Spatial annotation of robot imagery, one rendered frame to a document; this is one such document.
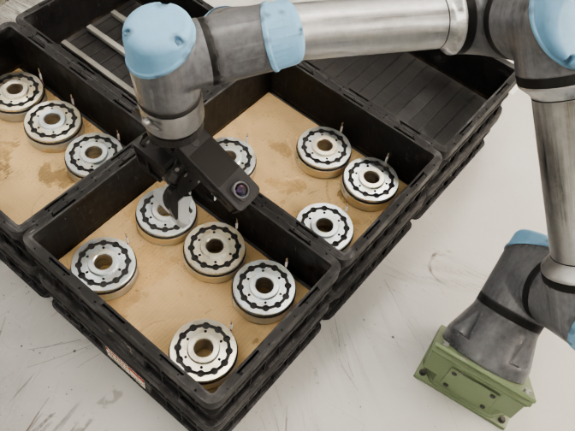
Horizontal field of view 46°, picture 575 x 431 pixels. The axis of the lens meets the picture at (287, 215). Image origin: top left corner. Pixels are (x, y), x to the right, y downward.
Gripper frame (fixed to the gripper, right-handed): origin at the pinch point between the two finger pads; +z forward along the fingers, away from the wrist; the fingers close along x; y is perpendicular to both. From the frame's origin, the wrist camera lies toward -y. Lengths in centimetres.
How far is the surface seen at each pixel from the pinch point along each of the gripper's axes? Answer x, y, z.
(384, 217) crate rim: -22.4, -18.7, 9.4
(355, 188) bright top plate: -28.2, -9.4, 17.1
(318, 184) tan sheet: -26.0, -2.9, 19.6
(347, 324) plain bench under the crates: -12.2, -21.9, 31.5
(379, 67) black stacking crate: -59, 7, 23
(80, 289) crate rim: 18.7, 6.4, 5.3
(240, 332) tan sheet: 5.5, -12.3, 16.7
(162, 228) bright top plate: 1.3, 9.2, 14.0
